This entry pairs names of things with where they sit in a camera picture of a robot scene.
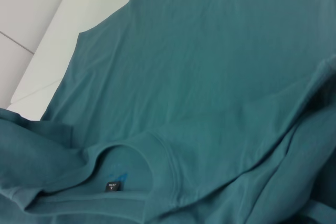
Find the teal t-shirt with cream print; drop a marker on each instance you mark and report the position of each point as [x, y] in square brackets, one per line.
[197, 90]

